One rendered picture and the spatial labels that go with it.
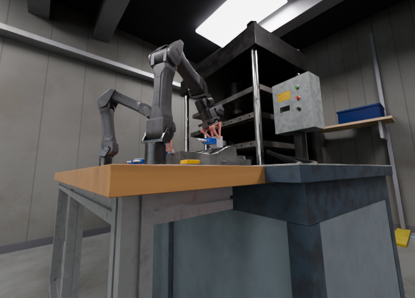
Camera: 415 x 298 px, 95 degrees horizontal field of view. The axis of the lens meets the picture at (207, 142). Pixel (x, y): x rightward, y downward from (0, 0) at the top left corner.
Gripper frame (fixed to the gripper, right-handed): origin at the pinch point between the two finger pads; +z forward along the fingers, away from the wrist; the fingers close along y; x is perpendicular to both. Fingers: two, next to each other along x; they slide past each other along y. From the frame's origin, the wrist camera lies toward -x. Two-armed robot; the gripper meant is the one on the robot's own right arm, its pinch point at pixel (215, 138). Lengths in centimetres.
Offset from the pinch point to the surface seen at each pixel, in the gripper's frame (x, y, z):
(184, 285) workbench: 41, 3, 48
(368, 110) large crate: -249, -4, 60
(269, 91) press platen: -101, 26, -11
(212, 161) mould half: 0.0, 10.4, 11.9
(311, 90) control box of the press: -84, -14, 0
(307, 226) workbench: 27, -49, 18
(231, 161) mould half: -12.7, 10.3, 17.7
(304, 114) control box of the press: -75, -9, 14
